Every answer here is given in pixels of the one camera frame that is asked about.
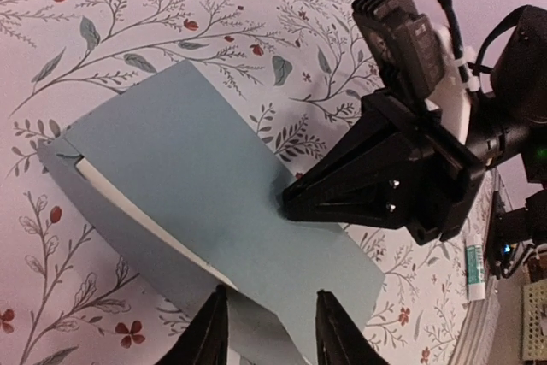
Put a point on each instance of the floral patterned table mat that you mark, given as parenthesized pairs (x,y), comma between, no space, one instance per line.
(294,70)

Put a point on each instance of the beige letter paper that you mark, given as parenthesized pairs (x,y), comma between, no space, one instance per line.
(121,202)

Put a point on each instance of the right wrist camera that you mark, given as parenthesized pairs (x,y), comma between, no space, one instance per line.
(415,61)

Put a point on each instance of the teal envelope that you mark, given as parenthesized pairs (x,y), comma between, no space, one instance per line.
(177,149)

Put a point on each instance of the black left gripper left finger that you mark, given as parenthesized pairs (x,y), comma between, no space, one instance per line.
(205,340)

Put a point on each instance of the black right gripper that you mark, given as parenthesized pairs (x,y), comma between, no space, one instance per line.
(392,169)

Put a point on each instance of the green white glue stick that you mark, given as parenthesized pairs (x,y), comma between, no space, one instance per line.
(475,268)

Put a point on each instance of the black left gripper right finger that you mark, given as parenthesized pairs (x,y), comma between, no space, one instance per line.
(338,339)

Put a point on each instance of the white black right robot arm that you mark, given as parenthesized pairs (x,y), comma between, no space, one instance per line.
(511,120)

